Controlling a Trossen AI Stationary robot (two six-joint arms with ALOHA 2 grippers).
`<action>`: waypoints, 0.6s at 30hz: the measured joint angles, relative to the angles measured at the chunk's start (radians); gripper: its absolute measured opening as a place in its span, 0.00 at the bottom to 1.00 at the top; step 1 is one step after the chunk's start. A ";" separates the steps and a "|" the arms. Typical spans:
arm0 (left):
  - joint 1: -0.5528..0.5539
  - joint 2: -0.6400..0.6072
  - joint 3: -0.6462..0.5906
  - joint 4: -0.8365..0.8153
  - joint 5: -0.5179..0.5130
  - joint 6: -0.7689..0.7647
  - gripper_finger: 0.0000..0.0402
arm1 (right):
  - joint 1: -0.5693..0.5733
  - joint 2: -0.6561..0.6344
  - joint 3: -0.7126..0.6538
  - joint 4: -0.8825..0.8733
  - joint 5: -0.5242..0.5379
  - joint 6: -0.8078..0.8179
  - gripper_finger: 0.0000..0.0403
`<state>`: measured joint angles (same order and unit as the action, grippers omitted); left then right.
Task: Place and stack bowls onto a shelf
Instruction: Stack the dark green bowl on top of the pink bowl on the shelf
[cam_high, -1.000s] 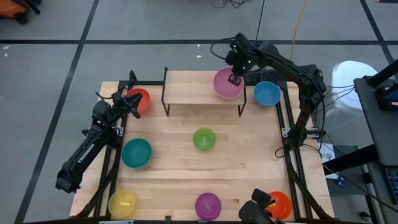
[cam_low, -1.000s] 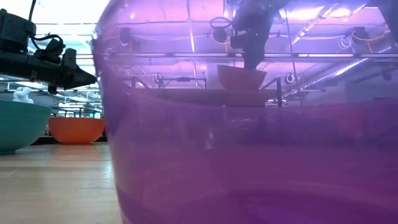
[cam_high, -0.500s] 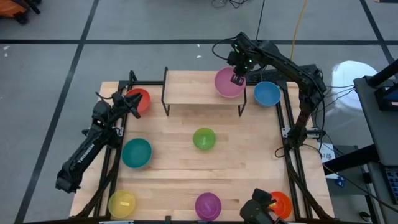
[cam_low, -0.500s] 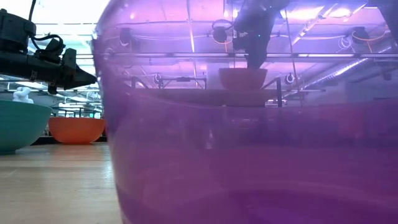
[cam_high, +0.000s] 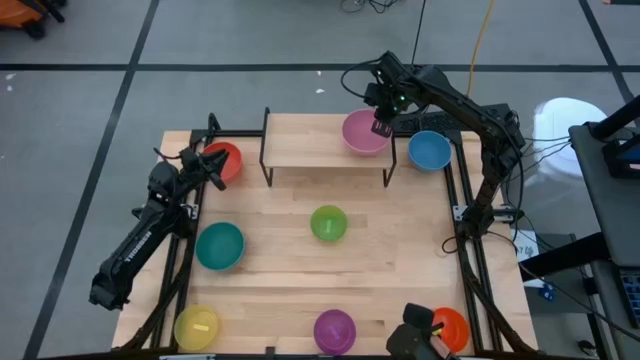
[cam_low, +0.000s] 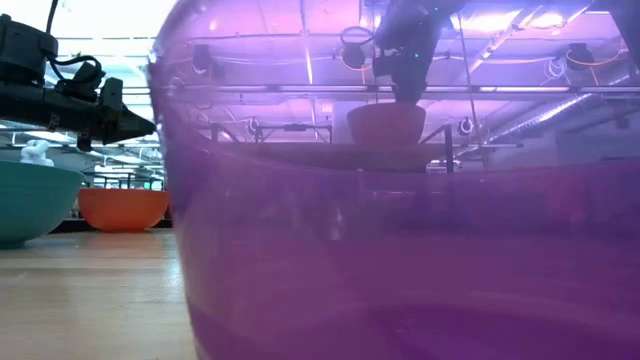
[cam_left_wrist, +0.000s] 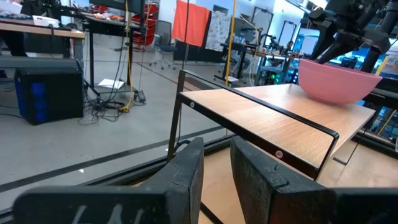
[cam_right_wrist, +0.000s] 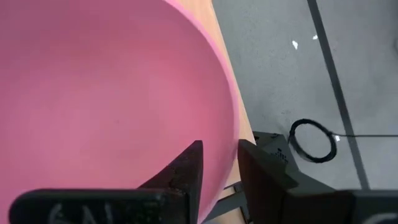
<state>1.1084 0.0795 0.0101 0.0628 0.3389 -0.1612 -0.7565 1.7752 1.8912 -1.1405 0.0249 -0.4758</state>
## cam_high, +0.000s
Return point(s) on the small blue object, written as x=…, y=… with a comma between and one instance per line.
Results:
x=548, y=292

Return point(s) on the pink plastic bowl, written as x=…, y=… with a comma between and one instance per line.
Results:
x=357, y=135

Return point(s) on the red opaque plastic bowl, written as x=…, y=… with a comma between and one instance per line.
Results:
x=232, y=167

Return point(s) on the grey equipment cart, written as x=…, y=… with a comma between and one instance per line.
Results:
x=615, y=215

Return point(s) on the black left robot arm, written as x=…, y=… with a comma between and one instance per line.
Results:
x=135, y=250

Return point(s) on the wooden shelf with black legs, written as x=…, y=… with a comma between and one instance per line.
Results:
x=310, y=142

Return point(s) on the yellow translucent plastic bowl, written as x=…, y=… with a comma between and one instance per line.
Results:
x=192, y=320

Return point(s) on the purple translucent plastic bowl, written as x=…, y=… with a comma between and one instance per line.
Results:
x=335, y=332

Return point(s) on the teal plastic bowl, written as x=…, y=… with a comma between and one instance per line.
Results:
x=220, y=247

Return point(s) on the black bulky object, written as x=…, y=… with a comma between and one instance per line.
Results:
x=410, y=345

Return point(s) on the white paper sheet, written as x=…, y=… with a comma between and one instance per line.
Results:
x=527, y=250

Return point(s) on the blue plastic bowl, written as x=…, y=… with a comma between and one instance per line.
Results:
x=430, y=152

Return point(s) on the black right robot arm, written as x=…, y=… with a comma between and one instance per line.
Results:
x=470, y=107

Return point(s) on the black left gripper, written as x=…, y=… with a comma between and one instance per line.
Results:
x=192, y=165

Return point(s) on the green translucent plastic bowl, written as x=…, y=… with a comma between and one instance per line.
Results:
x=320, y=217

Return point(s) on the black computer keyboard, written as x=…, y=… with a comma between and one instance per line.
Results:
x=435, y=122

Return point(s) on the black monitor with blue screen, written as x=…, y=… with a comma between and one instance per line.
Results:
x=625, y=157

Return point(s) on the orange translucent plastic bowl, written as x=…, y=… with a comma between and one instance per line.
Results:
x=456, y=330

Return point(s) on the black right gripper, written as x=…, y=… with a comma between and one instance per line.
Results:
x=390, y=97

